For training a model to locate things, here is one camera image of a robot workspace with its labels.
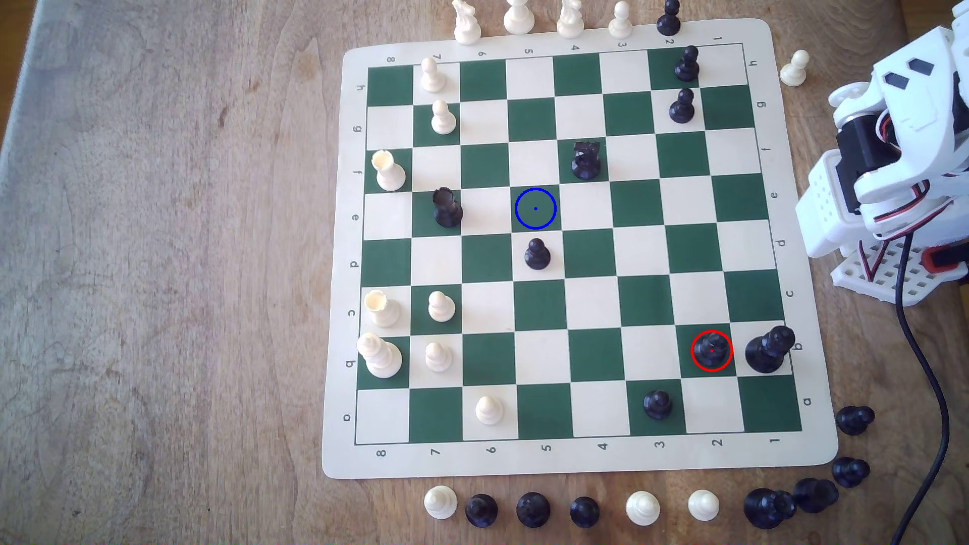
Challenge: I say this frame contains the white perforated base plate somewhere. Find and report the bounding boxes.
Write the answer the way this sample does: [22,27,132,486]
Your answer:
[831,236,969,307]

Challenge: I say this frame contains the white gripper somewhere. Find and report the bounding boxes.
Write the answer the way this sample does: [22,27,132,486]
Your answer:
[795,149,872,260]

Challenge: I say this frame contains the white chess knight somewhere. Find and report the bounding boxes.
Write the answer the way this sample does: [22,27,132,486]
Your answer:
[452,0,483,45]
[556,0,586,39]

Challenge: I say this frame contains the black chess bishop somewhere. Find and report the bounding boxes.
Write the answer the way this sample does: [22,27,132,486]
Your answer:
[697,334,729,369]

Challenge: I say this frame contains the green white chessboard mat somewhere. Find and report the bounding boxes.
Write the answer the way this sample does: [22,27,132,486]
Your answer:
[321,17,840,481]

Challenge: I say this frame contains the black chess queen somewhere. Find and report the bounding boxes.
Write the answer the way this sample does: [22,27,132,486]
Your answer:
[742,487,797,530]

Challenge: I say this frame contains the black chess rook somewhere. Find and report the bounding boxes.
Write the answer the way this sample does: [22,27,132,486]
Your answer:
[432,187,464,229]
[792,477,840,514]

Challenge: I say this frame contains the black cable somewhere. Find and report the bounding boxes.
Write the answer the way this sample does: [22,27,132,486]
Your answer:
[890,231,952,545]

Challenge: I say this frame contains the black chess piece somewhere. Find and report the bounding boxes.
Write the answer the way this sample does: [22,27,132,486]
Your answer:
[835,405,876,437]

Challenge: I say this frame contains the white chess bishop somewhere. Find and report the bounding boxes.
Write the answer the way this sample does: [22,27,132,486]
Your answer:
[625,490,662,527]
[503,0,536,36]

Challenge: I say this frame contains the black chess knight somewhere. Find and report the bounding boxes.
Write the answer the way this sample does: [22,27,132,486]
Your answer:
[571,141,604,181]

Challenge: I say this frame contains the red black servo wires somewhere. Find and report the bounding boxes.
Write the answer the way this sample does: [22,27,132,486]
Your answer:
[855,178,958,281]

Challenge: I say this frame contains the white chess rook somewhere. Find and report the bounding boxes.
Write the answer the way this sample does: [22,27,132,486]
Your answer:
[371,149,407,192]
[364,290,401,329]

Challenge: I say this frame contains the black chess king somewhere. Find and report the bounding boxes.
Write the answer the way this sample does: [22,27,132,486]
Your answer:
[745,325,797,375]

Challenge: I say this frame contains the red clamp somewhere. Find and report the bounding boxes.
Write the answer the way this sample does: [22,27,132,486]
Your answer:
[921,244,969,275]

